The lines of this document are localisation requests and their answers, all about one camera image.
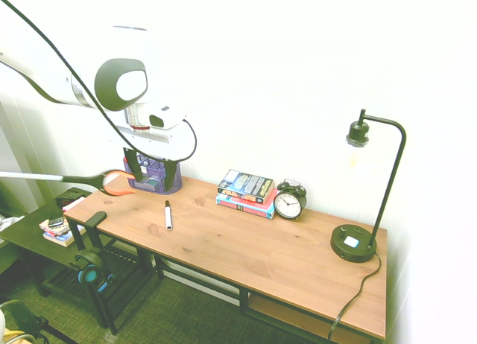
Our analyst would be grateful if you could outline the black lamp power cord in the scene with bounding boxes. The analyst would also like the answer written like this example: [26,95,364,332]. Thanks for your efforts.
[327,252,382,340]

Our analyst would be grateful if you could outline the red paperback book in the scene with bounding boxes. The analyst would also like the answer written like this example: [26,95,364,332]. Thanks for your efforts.
[215,188,279,215]

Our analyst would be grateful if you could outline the black and blue headphones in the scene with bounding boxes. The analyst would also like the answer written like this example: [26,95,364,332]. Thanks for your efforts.
[69,246,116,294]

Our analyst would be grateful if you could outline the dark side bench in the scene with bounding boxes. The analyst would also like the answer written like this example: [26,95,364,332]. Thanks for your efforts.
[0,187,113,297]

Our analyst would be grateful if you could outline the black twin-bell alarm clock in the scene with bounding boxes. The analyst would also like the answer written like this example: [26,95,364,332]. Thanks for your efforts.
[274,178,308,220]

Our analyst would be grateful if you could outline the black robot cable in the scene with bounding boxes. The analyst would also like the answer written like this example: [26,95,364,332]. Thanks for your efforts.
[0,0,198,162]

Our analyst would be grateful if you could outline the purple mesh desk organizer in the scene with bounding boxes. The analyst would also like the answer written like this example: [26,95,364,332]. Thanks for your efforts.
[123,152,183,195]

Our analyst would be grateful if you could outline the black desk lamp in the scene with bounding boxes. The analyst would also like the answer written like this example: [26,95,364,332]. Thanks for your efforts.
[329,108,407,264]

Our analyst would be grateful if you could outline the pink patterned notebook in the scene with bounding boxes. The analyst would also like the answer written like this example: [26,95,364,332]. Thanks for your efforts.
[62,196,87,213]

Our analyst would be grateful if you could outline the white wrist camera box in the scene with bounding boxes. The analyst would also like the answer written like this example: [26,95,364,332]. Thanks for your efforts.
[147,101,187,131]

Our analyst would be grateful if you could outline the stack of books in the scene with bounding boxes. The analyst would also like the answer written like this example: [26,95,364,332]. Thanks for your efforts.
[215,199,277,220]

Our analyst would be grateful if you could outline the small black box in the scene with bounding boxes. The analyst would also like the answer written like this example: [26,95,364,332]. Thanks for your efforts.
[55,193,81,207]

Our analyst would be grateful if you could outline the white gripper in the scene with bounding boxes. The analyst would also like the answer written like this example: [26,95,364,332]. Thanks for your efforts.
[110,121,197,193]

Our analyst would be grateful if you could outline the wooden desk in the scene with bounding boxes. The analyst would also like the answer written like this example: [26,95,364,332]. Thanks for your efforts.
[65,208,388,344]

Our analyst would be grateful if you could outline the white crumpled cloth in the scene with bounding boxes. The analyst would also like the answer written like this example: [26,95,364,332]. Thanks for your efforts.
[0,215,25,233]

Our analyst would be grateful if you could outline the black headphone hook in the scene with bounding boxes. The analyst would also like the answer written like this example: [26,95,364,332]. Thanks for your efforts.
[84,211,108,256]

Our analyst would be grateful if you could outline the blue and white magazine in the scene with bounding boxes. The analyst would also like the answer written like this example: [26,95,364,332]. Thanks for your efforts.
[39,219,86,248]

